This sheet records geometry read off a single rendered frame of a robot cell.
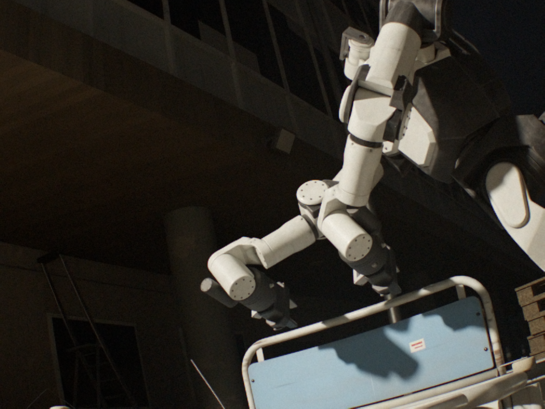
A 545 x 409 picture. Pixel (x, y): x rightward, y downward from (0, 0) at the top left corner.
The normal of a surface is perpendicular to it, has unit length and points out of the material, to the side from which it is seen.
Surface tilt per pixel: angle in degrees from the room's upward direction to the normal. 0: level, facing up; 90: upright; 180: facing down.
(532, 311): 90
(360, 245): 143
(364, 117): 101
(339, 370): 90
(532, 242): 107
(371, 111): 88
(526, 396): 90
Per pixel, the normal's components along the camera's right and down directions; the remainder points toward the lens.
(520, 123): -0.51, -0.22
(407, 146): -0.83, 0.42
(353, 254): 0.44, 0.48
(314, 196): -0.21, -0.70
